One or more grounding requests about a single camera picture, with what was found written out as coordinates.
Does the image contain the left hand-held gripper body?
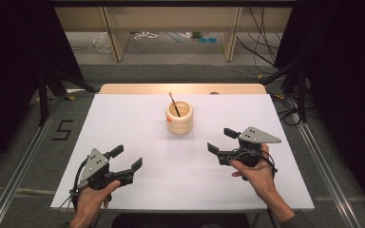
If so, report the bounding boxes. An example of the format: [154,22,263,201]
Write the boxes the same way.
[75,147,135,191]

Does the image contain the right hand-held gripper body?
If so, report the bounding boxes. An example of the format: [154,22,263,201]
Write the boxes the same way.
[216,125,282,169]

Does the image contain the ribbed wooden cup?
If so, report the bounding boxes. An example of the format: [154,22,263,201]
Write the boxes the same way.
[165,101,195,136]

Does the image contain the black-handled makeup brush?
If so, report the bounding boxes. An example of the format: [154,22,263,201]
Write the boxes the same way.
[167,91,182,118]

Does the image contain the person's left hand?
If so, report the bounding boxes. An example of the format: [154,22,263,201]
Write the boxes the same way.
[72,180,122,222]

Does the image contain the person's right hand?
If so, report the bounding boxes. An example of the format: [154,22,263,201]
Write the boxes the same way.
[229,142,279,204]

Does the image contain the white board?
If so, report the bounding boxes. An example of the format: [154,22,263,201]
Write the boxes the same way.
[49,93,316,212]

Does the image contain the black metal stand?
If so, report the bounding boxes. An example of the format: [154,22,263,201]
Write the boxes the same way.
[260,59,309,124]
[37,66,97,127]

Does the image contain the black curtain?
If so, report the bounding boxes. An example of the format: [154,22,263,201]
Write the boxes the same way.
[273,0,365,223]
[0,0,86,185]

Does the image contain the clear plastic bag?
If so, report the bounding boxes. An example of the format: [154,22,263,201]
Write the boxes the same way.
[91,31,113,54]

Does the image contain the wooden shelf unit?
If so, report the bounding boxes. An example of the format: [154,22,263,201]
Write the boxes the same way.
[54,6,295,63]

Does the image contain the left hand-held gripper cable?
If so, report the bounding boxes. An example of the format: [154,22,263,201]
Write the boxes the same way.
[58,156,90,212]

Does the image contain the hand-held gripper cable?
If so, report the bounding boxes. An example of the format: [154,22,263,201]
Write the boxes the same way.
[227,147,279,179]
[58,156,90,212]

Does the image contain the right hand-held gripper cable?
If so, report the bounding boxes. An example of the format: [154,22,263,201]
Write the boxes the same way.
[227,147,279,179]

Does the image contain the black floor cables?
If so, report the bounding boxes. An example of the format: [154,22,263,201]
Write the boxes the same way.
[273,94,301,127]

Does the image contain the aluminium floor rail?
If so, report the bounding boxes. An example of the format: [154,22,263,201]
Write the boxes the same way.
[0,94,65,228]
[292,110,363,228]

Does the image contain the hanging black cables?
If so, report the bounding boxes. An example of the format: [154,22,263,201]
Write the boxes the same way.
[235,7,283,76]

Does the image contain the white coiled cable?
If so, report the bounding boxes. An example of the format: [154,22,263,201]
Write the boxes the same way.
[133,30,159,41]

